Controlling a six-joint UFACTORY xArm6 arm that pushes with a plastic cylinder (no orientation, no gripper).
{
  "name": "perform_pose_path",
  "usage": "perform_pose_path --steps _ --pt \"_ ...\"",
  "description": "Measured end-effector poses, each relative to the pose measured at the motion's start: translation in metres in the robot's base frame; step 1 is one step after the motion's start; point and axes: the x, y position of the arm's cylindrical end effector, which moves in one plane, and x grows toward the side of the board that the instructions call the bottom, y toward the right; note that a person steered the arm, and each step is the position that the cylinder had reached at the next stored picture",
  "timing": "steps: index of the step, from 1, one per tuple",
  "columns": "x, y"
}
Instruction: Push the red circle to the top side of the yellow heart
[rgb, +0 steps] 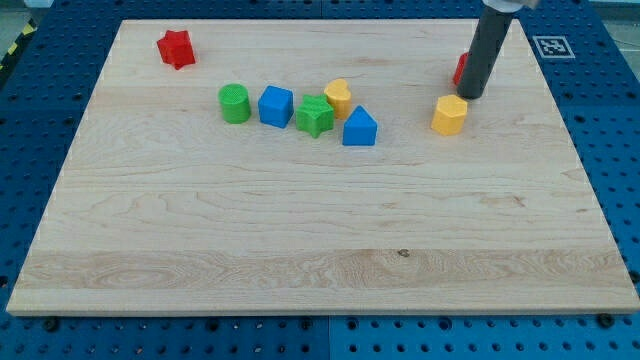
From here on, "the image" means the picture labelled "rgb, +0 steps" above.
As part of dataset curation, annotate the wooden board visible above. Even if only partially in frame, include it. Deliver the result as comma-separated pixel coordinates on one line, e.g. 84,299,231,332
7,19,639,316

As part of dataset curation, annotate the yellow heart block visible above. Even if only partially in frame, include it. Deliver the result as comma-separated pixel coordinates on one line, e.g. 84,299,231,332
324,78,352,120

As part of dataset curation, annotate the green star block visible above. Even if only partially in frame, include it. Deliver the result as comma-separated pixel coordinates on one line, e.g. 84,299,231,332
295,94,334,138

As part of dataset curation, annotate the blue triangle block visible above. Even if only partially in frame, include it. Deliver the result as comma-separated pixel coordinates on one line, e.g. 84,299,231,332
342,105,378,146

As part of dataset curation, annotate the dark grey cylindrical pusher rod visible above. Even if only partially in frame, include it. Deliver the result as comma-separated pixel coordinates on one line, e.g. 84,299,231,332
457,8,514,99

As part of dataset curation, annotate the red circle block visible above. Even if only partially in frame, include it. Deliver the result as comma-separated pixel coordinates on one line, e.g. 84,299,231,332
452,52,469,85

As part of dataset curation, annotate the red star block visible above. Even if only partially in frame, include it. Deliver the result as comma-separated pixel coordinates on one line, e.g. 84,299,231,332
156,30,196,70

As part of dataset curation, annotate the green cylinder block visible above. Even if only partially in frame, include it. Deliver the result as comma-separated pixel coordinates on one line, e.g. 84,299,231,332
218,83,251,124

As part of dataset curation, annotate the white fiducial marker tag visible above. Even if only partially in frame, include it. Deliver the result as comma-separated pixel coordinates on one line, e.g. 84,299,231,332
533,35,575,59

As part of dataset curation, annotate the yellow hexagon block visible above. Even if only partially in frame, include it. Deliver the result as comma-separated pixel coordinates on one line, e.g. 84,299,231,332
430,95,468,136

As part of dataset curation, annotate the blue cube block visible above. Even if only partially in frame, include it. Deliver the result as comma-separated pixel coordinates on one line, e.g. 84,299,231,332
258,85,294,128

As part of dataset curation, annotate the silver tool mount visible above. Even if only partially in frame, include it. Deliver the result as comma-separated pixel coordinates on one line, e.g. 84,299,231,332
482,0,540,13

